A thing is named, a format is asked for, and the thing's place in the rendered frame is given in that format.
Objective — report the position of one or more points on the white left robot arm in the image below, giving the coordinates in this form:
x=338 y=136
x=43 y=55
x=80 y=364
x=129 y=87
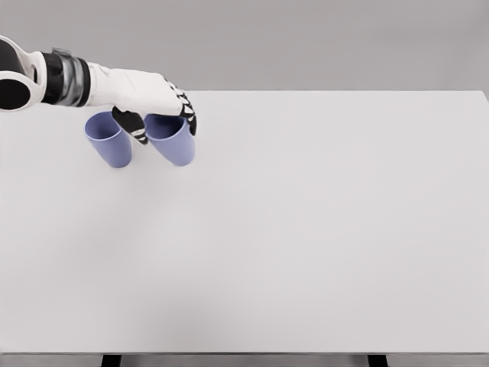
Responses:
x=57 y=82

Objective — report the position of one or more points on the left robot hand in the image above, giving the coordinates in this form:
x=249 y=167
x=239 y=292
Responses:
x=153 y=91

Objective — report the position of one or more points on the blue plastic cup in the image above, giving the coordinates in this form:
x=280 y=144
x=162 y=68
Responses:
x=172 y=143
x=111 y=147

